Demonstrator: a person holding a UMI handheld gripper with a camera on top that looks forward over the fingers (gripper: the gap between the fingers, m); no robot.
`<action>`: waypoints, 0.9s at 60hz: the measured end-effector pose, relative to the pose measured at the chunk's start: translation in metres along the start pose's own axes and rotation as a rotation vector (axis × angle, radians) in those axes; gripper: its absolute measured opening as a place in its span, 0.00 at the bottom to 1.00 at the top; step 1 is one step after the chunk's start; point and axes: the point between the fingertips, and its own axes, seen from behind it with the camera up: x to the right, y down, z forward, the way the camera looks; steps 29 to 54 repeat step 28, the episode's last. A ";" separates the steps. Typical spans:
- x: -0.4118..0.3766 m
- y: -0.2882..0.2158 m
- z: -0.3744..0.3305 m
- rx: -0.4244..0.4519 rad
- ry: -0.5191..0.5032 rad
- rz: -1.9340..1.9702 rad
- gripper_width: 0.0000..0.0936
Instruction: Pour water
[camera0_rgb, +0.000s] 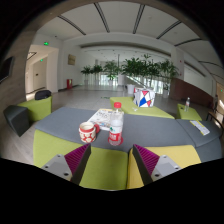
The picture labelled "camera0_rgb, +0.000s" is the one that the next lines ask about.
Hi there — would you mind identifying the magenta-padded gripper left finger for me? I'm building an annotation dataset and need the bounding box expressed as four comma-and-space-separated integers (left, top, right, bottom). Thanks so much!
41, 142, 93, 186

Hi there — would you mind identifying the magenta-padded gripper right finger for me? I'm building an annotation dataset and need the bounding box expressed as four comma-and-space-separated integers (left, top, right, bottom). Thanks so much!
132, 143, 184, 187

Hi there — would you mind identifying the clear red-capped water bottle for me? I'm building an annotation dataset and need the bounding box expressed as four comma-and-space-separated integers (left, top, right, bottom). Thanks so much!
108, 101, 125, 147

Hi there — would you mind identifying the red floral mug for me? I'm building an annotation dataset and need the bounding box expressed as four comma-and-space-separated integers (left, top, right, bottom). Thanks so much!
78, 121, 101, 144

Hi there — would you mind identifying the large lime green low table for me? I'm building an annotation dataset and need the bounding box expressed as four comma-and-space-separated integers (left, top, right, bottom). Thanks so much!
109, 96, 176, 120

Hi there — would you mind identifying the white printed magazine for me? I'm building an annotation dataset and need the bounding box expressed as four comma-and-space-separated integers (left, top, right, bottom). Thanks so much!
86, 108, 116, 132

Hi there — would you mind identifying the small lime green low table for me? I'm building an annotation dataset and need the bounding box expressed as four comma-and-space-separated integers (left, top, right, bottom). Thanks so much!
176, 103, 203, 122

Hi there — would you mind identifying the yellow-edged booklet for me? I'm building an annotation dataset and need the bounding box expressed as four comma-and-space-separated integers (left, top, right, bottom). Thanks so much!
189, 119, 211, 137

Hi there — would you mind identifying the white red blue geometric cube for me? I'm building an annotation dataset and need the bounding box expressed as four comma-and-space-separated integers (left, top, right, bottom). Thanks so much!
133, 87, 157, 109

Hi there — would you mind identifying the lime green cube seat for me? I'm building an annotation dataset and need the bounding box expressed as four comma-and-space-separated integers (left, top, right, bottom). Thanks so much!
17, 95, 54, 123

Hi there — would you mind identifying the small clear drink bottle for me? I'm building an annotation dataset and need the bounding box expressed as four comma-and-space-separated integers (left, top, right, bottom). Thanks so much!
184, 96, 191, 113

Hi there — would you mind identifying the black bag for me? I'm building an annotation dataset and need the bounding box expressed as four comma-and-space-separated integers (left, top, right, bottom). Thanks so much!
34, 89, 53, 101

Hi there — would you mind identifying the dark grey cube seat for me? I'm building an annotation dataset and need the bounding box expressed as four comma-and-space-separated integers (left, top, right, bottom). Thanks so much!
3, 104, 31, 138

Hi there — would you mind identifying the long wooden bench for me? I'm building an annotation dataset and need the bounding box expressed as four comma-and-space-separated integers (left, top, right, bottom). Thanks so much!
206, 105, 224, 129

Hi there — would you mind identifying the group of potted plants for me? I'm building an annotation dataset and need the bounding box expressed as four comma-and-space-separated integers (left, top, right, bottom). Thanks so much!
80, 54, 181, 98

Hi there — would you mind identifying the yellow wall plaque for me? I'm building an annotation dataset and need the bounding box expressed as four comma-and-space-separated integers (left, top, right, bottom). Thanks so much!
67, 53, 77, 66

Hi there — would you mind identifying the black wall screen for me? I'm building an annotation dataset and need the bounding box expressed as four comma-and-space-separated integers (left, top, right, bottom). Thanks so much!
0, 55, 16, 84

